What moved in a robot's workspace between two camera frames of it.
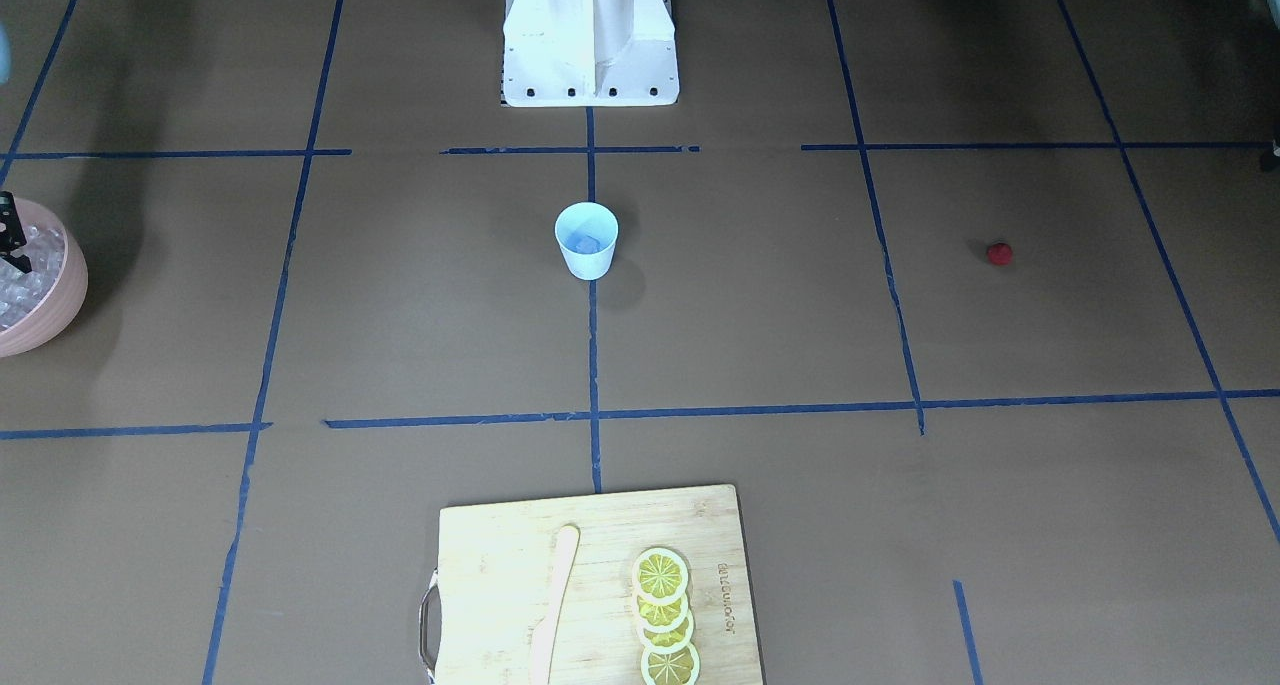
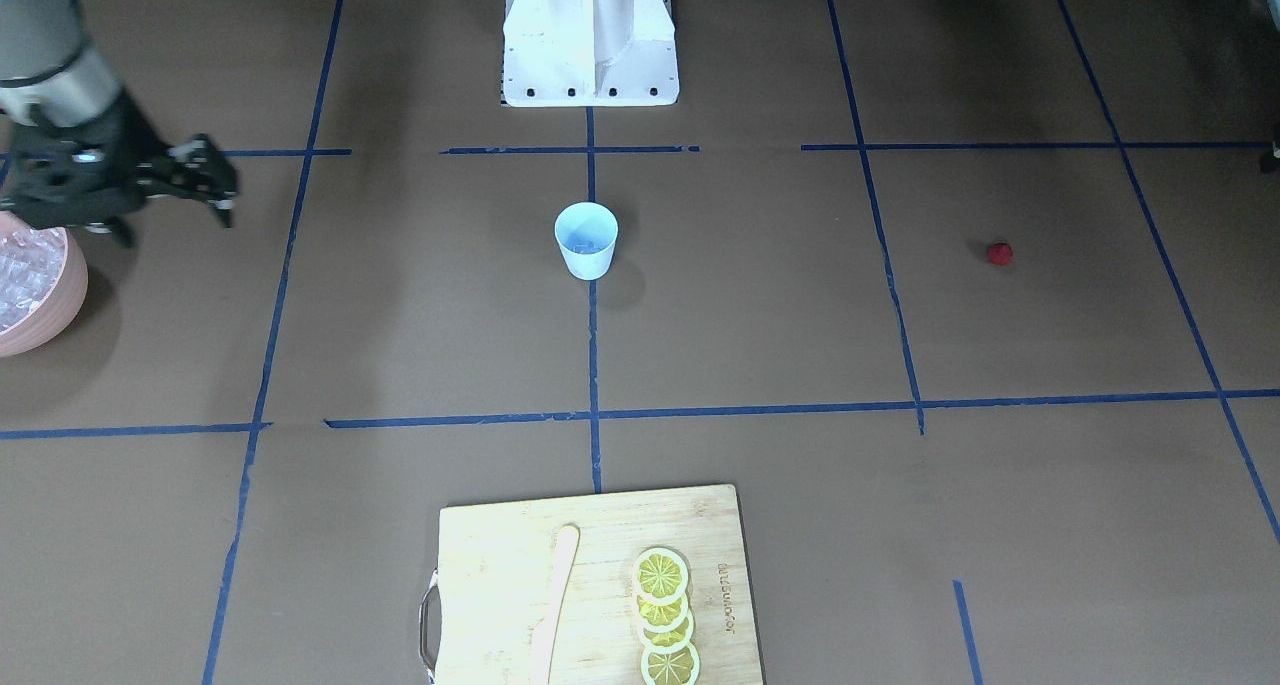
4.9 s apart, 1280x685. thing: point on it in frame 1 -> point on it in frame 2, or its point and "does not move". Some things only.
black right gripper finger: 12,235 -> 222,200
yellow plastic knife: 544,635 does not move
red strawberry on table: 999,253 does not move
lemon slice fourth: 680,668 does not move
